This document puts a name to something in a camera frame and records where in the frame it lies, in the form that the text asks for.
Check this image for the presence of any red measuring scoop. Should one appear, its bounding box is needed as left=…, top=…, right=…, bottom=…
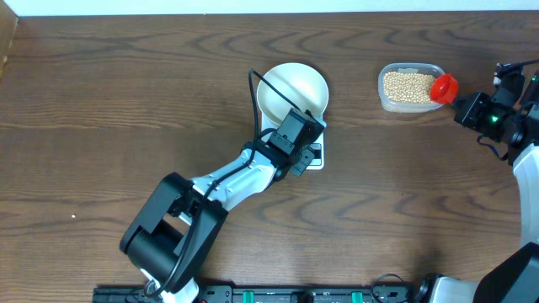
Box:
left=430, top=74, right=459, bottom=104

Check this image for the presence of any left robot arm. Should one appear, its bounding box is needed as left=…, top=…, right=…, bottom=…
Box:
left=120, top=109, right=326, bottom=302

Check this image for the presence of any left black cable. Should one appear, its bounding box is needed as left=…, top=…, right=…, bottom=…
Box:
left=145, top=68, right=302, bottom=298

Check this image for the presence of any white round bowl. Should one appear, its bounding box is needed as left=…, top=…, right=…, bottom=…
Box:
left=256, top=62, right=329, bottom=129

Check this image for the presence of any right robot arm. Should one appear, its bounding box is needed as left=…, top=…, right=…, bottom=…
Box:
left=414, top=63, right=538, bottom=303

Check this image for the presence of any right black cable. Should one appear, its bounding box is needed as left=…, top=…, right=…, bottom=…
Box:
left=500, top=58, right=539, bottom=71

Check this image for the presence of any white kitchen scale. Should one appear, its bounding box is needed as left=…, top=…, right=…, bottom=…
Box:
left=261, top=114, right=325, bottom=170

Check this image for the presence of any pile of soybeans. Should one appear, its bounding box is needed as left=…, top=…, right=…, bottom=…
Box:
left=383, top=72, right=435, bottom=104

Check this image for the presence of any black cable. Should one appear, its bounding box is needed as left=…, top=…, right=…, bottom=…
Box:
left=145, top=68, right=302, bottom=298
left=500, top=58, right=539, bottom=71

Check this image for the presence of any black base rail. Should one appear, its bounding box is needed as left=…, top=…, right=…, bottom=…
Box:
left=91, top=280, right=414, bottom=303

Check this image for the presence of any clear plastic container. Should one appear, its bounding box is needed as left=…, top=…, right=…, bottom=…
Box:
left=377, top=62, right=445, bottom=114

